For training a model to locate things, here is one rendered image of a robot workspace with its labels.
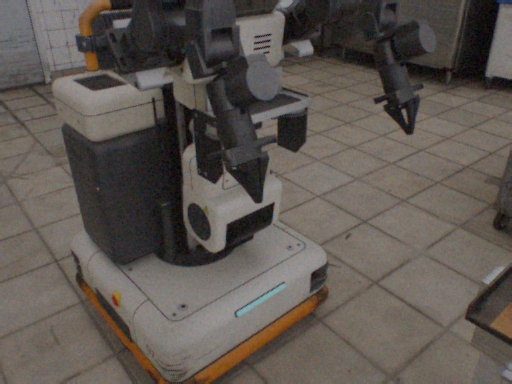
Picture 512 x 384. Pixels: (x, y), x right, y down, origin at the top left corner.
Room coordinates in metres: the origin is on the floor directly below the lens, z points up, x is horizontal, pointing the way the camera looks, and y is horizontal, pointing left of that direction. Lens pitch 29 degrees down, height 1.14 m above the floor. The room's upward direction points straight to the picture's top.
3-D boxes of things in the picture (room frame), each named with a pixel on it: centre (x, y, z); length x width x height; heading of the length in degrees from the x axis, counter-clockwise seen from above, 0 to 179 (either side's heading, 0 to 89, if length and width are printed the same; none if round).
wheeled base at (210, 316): (1.20, 0.22, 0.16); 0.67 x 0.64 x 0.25; 42
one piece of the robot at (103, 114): (1.27, 0.29, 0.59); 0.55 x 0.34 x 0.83; 132
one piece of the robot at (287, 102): (0.99, 0.03, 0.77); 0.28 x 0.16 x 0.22; 132
